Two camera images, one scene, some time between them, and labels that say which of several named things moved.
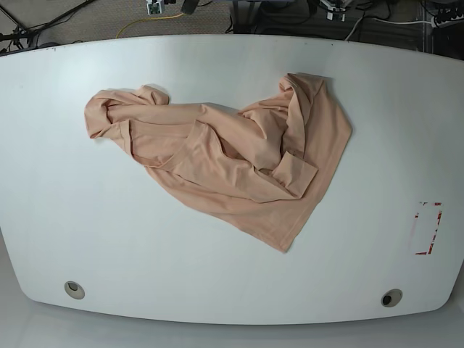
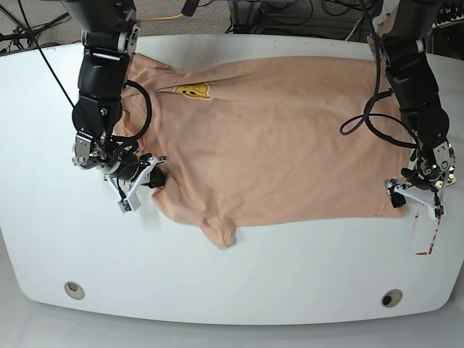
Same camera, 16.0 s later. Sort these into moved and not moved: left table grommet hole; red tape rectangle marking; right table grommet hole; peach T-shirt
Moved: peach T-shirt
Not moved: red tape rectangle marking; left table grommet hole; right table grommet hole
